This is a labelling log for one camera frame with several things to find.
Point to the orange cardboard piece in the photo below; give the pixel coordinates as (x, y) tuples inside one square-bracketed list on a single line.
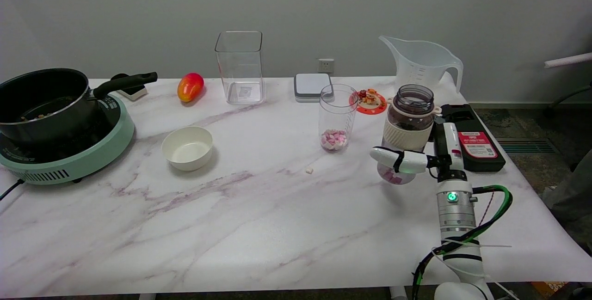
[(549, 287)]

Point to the white round bowl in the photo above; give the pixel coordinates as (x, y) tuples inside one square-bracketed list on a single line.
[(187, 148)]

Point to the white black power adapter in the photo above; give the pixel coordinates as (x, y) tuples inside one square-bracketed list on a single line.
[(134, 92)]

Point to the clear square plastic container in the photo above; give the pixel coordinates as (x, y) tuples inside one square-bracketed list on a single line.
[(240, 71)]

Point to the clear bottle with beige sleeve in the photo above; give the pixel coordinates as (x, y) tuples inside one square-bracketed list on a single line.
[(409, 129)]

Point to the clear tall plastic cup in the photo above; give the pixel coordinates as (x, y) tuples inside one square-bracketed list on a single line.
[(337, 115)]

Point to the red round coaster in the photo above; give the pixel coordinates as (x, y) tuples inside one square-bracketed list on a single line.
[(374, 107)]

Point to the small orange toy figurine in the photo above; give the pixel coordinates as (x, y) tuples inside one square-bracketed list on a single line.
[(370, 96)]

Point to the pink white candies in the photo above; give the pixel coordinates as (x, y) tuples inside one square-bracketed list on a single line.
[(334, 139)]

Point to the white table leg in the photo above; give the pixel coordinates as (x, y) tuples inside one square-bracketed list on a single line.
[(397, 293), (147, 296)]

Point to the grey white square lid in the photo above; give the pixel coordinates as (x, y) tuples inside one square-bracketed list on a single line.
[(312, 86)]

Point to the black box with red label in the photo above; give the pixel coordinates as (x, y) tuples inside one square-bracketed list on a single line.
[(481, 145)]

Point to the green induction cooker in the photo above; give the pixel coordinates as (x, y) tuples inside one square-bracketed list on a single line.
[(92, 154)]

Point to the black curved chair leg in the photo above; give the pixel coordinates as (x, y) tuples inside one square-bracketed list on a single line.
[(566, 94)]

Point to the white wall socket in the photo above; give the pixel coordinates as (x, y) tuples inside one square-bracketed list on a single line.
[(326, 65)]

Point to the translucent plastic measuring jug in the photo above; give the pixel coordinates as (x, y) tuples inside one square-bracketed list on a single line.
[(421, 66)]

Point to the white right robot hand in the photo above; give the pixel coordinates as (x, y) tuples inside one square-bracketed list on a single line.
[(447, 143)]

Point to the white pipe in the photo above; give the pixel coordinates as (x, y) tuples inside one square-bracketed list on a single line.
[(569, 60)]

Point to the red yellow mango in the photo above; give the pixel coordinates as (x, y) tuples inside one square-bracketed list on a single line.
[(189, 87)]

